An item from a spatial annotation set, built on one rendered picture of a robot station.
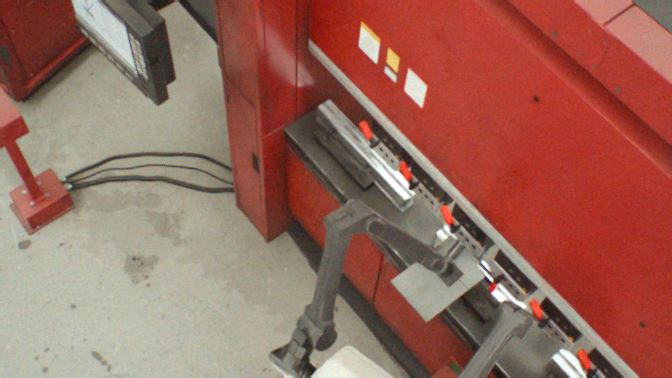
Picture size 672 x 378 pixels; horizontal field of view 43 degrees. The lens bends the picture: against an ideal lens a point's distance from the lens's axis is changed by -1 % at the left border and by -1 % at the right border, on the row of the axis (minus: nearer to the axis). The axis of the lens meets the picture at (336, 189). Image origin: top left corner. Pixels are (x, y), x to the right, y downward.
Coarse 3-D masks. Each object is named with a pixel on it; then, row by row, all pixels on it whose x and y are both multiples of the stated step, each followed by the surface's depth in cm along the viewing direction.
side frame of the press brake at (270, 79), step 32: (224, 0) 274; (256, 0) 255; (288, 0) 266; (224, 32) 291; (256, 32) 267; (288, 32) 279; (224, 64) 309; (256, 64) 282; (288, 64) 294; (320, 64) 308; (224, 96) 328; (256, 96) 299; (288, 96) 310; (320, 96) 326; (352, 96) 343; (256, 128) 318; (256, 160) 341; (256, 192) 364; (256, 224) 396; (288, 224) 396
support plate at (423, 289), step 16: (416, 272) 284; (432, 272) 284; (480, 272) 285; (400, 288) 281; (416, 288) 281; (432, 288) 281; (448, 288) 281; (464, 288) 282; (416, 304) 278; (432, 304) 278; (448, 304) 279
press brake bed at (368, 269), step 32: (288, 160) 341; (288, 192) 363; (320, 192) 331; (320, 224) 352; (320, 256) 390; (352, 256) 341; (384, 256) 312; (352, 288) 383; (384, 288) 331; (384, 320) 363; (416, 320) 322; (448, 320) 296; (416, 352) 342; (448, 352) 313
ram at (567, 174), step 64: (320, 0) 267; (384, 0) 236; (448, 0) 211; (384, 64) 256; (448, 64) 227; (512, 64) 204; (576, 64) 195; (448, 128) 246; (512, 128) 219; (576, 128) 198; (640, 128) 187; (448, 192) 268; (512, 192) 237; (576, 192) 212; (640, 192) 191; (512, 256) 257; (576, 256) 228; (640, 256) 204; (640, 320) 219
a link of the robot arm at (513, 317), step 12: (504, 312) 240; (516, 312) 240; (528, 312) 245; (504, 324) 239; (516, 324) 239; (492, 336) 239; (504, 336) 238; (480, 348) 238; (492, 348) 237; (480, 360) 237; (492, 360) 241; (468, 372) 236; (480, 372) 236
